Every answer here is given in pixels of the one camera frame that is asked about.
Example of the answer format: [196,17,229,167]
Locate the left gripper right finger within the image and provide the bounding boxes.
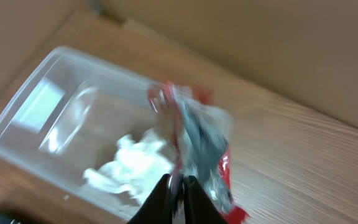
[183,176,227,224]

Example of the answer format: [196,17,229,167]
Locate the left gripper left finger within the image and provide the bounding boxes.
[127,174,173,224]

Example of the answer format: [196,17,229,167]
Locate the white napkin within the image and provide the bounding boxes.
[83,128,175,205]

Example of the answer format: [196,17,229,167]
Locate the red snack wrapper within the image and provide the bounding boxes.
[147,82,249,224]

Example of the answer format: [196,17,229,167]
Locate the clear plastic bin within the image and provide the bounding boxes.
[0,47,158,220]

